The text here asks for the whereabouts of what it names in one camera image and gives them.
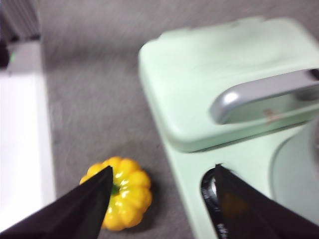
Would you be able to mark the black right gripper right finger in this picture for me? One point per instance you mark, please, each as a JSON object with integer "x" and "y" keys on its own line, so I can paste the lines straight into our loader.
{"x": 261, "y": 214}

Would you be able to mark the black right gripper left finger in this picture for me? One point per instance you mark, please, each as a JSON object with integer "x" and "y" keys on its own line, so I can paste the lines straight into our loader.
{"x": 62, "y": 214}

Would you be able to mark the yellow toy pumpkin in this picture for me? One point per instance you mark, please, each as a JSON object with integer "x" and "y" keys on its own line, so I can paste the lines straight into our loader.
{"x": 132, "y": 191}

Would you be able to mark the black control panel strip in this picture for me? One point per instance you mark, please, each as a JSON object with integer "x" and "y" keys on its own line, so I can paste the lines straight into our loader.
{"x": 208, "y": 196}

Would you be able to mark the mint green breakfast maker base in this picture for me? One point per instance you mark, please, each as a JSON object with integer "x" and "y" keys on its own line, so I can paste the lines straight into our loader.
{"x": 189, "y": 174}

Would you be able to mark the mint green griddle cover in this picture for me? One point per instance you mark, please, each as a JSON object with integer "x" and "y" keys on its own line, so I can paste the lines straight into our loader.
{"x": 199, "y": 74}

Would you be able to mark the grey ribbed robot stand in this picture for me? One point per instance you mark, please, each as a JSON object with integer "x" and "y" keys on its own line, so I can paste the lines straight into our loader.
{"x": 20, "y": 20}

